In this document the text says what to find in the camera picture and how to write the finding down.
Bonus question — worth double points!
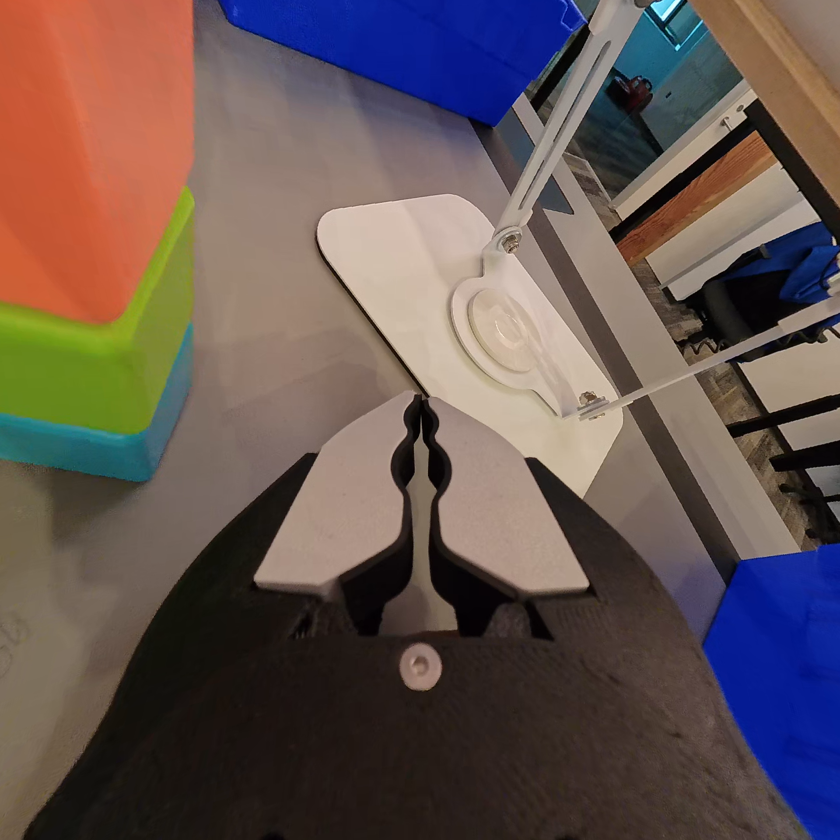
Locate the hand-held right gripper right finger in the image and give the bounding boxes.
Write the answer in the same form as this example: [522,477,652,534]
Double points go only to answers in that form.
[423,395,590,639]

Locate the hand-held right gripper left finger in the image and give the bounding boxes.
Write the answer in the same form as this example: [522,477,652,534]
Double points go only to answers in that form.
[252,392,422,637]

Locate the teal cube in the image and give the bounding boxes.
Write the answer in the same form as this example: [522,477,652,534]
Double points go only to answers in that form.
[0,322,195,483]

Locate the green cube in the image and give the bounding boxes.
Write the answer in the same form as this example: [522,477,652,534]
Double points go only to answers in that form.
[0,185,196,435]

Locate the orange cube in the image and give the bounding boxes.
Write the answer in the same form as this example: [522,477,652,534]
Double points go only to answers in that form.
[0,0,196,326]

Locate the blue plastic bin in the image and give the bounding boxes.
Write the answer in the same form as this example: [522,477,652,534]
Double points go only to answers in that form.
[702,545,840,840]
[218,0,588,127]

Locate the grey desk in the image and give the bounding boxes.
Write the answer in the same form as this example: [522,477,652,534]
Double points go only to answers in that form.
[0,0,805,840]

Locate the white stand base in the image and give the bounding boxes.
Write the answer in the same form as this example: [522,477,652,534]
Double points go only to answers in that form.
[316,193,624,500]

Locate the black metal bar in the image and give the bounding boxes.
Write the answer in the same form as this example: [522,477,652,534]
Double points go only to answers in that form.
[728,394,840,439]
[769,441,840,473]

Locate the black office chair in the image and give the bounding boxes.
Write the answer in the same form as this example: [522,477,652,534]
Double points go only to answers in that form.
[692,276,831,361]

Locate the wooden tabletop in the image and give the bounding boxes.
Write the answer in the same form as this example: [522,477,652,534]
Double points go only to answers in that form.
[617,128,782,266]

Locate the blue cloth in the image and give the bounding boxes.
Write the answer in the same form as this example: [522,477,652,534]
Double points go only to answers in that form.
[722,220,840,306]

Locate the white table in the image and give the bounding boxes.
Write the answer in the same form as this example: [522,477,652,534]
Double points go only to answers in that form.
[610,82,762,221]

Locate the red object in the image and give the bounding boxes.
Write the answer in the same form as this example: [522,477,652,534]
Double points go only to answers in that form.
[610,73,654,111]

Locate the wood-edged board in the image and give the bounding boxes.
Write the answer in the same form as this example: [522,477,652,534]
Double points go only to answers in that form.
[689,0,840,217]

